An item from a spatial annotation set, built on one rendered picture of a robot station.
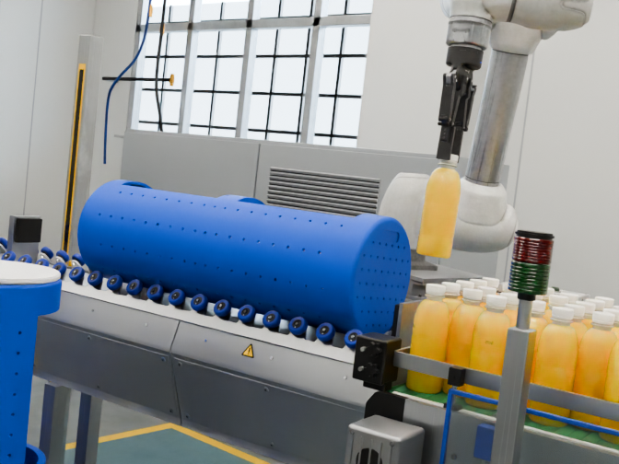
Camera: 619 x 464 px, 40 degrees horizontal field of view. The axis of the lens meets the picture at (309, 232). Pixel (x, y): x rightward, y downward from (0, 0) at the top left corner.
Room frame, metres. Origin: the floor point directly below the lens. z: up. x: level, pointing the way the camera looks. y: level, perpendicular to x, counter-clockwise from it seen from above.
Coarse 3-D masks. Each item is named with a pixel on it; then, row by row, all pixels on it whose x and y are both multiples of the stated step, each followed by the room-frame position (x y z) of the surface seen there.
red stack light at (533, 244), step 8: (520, 240) 1.35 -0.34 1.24; (528, 240) 1.34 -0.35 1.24; (536, 240) 1.33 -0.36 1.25; (544, 240) 1.34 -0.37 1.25; (552, 240) 1.35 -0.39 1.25; (512, 248) 1.37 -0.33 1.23; (520, 248) 1.35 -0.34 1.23; (528, 248) 1.34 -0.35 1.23; (536, 248) 1.33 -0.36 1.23; (544, 248) 1.34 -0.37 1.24; (552, 248) 1.35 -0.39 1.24; (512, 256) 1.36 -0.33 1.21; (520, 256) 1.34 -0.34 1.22; (528, 256) 1.34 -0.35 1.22; (536, 256) 1.33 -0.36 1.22; (544, 256) 1.34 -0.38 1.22; (552, 256) 1.35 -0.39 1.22
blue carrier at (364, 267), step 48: (96, 192) 2.30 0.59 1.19; (144, 192) 2.23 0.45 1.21; (96, 240) 2.23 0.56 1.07; (144, 240) 2.13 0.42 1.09; (192, 240) 2.05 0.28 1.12; (240, 240) 1.97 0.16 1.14; (288, 240) 1.91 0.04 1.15; (336, 240) 1.85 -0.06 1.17; (384, 240) 1.91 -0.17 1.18; (192, 288) 2.09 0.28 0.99; (240, 288) 1.98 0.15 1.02; (288, 288) 1.89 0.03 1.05; (336, 288) 1.82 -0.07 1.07; (384, 288) 1.92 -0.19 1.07
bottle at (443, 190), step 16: (432, 176) 1.76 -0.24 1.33; (448, 176) 1.75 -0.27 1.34; (432, 192) 1.75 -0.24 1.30; (448, 192) 1.74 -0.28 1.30; (432, 208) 1.75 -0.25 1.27; (448, 208) 1.74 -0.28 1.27; (432, 224) 1.74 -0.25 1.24; (448, 224) 1.74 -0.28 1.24; (432, 240) 1.74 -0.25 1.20; (448, 240) 1.74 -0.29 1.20; (432, 256) 1.74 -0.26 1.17; (448, 256) 1.75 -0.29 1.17
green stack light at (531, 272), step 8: (512, 264) 1.36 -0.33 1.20; (520, 264) 1.34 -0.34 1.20; (528, 264) 1.34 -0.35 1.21; (536, 264) 1.33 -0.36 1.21; (544, 264) 1.35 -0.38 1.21; (512, 272) 1.36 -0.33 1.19; (520, 272) 1.34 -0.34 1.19; (528, 272) 1.34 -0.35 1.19; (536, 272) 1.33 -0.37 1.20; (544, 272) 1.34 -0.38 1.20; (512, 280) 1.35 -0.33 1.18; (520, 280) 1.34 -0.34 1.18; (528, 280) 1.34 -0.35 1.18; (536, 280) 1.33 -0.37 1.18; (544, 280) 1.34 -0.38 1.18; (512, 288) 1.35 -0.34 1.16; (520, 288) 1.34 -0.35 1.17; (528, 288) 1.33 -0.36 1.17; (536, 288) 1.33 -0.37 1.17; (544, 288) 1.34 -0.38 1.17
